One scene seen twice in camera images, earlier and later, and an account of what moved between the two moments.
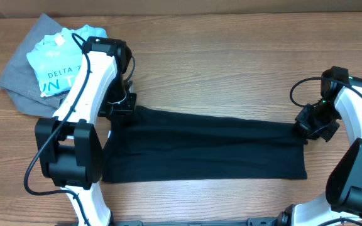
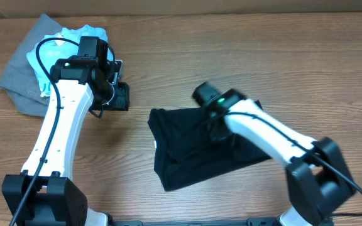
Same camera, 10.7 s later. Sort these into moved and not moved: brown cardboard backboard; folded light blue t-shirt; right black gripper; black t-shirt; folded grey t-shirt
Moved: right black gripper; black t-shirt
Not moved: folded grey t-shirt; brown cardboard backboard; folded light blue t-shirt
